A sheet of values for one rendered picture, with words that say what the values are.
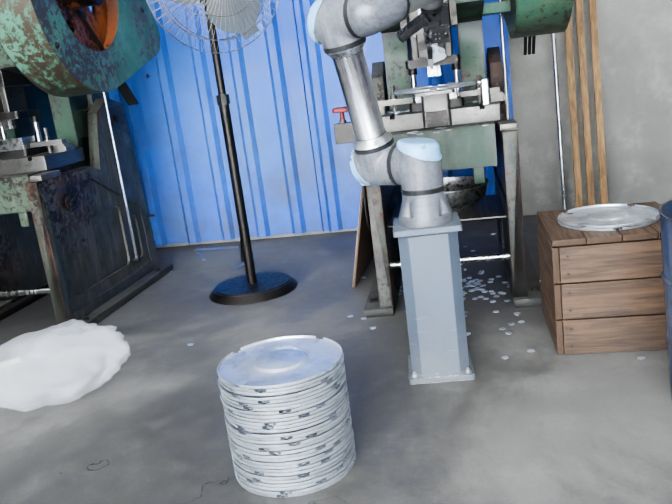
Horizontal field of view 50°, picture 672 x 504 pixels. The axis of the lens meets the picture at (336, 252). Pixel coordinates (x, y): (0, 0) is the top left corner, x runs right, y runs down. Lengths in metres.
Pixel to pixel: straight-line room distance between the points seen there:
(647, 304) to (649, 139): 1.98
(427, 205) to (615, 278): 0.58
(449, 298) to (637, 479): 0.69
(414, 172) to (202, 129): 2.36
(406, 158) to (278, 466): 0.87
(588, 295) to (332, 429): 0.91
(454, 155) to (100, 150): 1.64
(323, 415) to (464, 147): 1.29
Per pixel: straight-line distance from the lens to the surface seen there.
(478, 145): 2.60
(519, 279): 2.65
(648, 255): 2.20
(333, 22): 1.94
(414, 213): 1.99
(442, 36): 2.45
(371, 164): 2.05
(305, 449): 1.63
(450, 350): 2.09
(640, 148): 4.12
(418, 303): 2.04
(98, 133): 3.46
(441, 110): 2.65
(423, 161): 1.98
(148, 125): 4.30
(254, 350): 1.79
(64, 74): 2.96
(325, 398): 1.62
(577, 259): 2.17
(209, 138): 4.15
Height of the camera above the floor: 0.89
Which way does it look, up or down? 14 degrees down
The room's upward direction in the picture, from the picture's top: 7 degrees counter-clockwise
